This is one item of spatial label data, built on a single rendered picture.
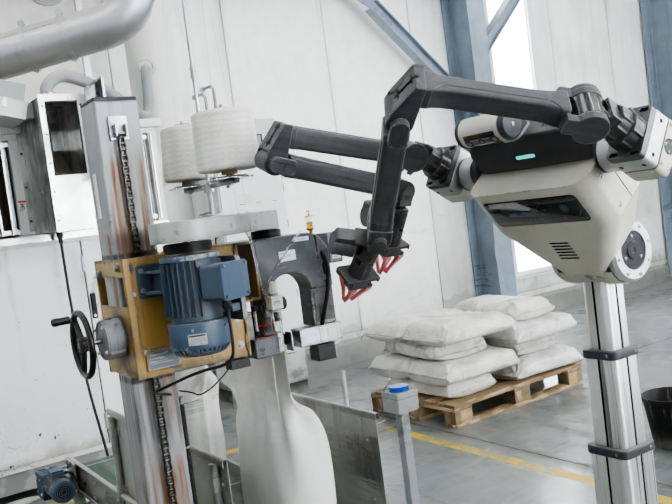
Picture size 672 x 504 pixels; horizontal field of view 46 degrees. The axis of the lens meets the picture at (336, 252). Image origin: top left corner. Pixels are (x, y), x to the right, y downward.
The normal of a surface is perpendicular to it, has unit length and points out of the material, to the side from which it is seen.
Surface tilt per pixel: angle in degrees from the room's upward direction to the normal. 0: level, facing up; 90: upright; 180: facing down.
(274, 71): 90
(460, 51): 90
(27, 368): 90
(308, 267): 90
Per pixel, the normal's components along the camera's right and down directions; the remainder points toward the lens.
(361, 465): -0.83, 0.14
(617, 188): 0.55, -0.03
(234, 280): 0.84, -0.08
